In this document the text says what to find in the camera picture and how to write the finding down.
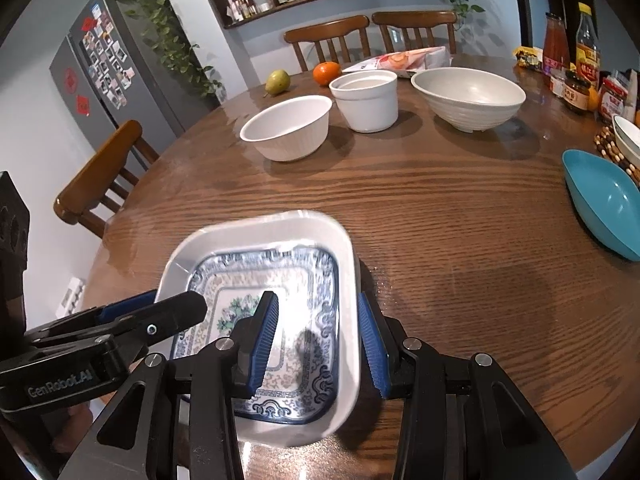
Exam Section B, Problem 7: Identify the dark jar with brown label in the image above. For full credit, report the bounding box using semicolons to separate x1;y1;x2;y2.
563;71;592;114

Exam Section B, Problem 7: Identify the yellow-capped vinegar bottle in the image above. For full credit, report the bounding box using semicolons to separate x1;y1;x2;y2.
575;2;601;92

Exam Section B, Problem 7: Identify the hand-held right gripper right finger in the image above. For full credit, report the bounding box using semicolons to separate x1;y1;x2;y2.
356;291;581;480

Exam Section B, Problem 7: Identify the red sauce bottle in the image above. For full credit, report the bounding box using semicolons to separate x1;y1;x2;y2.
542;12;571;76

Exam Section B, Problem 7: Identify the white thin-rimmed round bowl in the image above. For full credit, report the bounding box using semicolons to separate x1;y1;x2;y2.
239;95;333;163

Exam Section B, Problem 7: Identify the white snack bag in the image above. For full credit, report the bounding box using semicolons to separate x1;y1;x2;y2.
342;46;453;73

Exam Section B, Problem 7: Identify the green pear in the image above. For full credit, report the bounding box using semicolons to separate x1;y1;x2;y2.
264;69;292;97

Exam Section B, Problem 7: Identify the red-lidded chili jar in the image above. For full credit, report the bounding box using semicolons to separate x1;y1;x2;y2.
598;77;630;123

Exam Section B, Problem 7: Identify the yellow snack packet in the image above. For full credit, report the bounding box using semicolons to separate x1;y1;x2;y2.
514;46;546;72

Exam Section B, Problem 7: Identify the large ribbed white bowl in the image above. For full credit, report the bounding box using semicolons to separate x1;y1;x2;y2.
410;67;526;133

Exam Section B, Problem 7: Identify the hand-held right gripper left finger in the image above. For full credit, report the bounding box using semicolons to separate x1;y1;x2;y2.
70;290;281;480

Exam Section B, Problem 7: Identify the teal plate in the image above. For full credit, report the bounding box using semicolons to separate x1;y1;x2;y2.
562;149;640;262

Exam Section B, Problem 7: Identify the white floral print bowl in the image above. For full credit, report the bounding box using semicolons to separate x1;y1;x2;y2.
612;114;640;171

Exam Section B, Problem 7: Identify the wooden chair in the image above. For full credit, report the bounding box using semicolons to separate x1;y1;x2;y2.
283;15;371;72
371;10;458;56
54;120;161;239

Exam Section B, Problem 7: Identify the orange tangerine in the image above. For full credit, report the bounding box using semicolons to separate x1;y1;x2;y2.
313;61;343;86

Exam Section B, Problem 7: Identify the white cylindrical bowl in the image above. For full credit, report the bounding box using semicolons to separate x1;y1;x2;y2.
328;71;399;134

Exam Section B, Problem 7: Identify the wooden beaded trivet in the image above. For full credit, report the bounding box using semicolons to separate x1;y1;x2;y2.
593;125;640;188

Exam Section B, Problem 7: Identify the grey refrigerator with magnets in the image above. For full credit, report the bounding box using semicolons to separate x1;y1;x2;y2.
49;0;221;161

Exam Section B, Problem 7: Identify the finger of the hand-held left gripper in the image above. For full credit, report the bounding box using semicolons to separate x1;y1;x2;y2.
107;292;209;358
25;289;159;341

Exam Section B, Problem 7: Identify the square blue patterned plate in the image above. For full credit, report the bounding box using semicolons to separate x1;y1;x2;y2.
154;209;362;450

